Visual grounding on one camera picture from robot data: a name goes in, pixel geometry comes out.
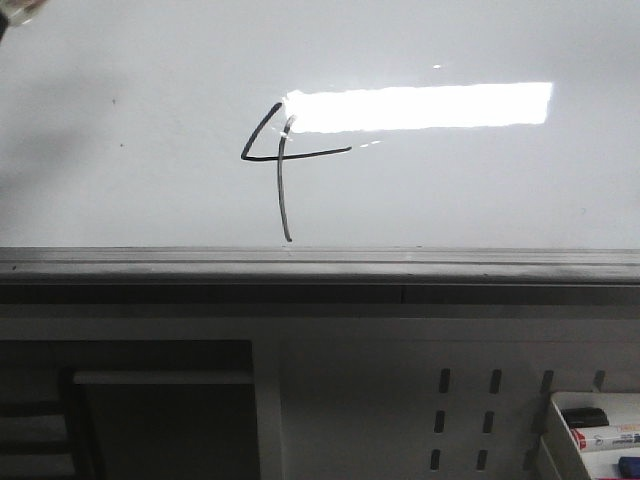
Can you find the blue capped whiteboard marker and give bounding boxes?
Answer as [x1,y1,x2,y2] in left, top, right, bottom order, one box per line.
[618,456,640,479]

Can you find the white pegboard panel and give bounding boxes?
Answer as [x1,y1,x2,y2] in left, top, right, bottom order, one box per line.
[252,318,639,479]

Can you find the red capped whiteboard marker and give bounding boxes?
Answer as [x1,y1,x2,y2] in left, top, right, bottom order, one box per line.
[571,424,640,454]

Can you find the white marker tray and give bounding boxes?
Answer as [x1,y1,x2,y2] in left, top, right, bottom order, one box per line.
[538,392,639,479]

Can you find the white whiteboard with grey frame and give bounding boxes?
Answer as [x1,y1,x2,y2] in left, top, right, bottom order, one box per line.
[1,1,639,284]

